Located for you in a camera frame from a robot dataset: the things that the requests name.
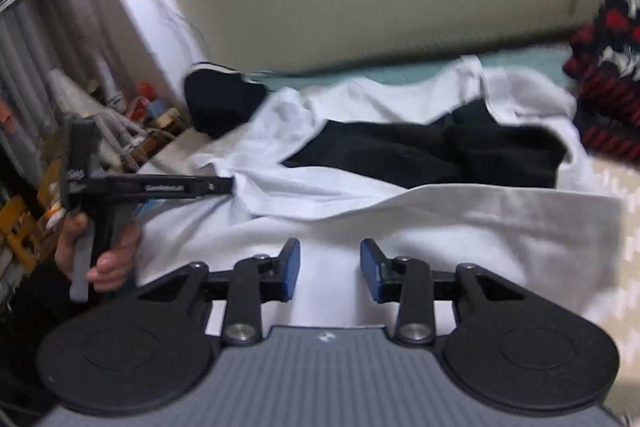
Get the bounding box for black garment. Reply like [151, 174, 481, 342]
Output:
[282, 100, 566, 188]

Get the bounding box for white t-shirt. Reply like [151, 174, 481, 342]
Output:
[137, 57, 615, 326]

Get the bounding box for grey ironing board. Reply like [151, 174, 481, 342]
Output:
[49, 69, 149, 172]

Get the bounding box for cluttered floor items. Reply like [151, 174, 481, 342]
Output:
[0, 81, 191, 287]

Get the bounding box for navy white-striped folded garment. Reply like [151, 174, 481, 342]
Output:
[183, 62, 269, 140]

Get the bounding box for grey curtain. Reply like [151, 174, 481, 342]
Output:
[1, 0, 160, 138]

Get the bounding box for beige zigzag bed quilt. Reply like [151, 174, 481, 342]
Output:
[269, 43, 640, 427]

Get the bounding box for red navy patterned sweater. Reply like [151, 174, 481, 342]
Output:
[563, 0, 640, 165]

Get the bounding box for black hanging cable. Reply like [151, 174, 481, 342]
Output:
[114, 0, 216, 68]

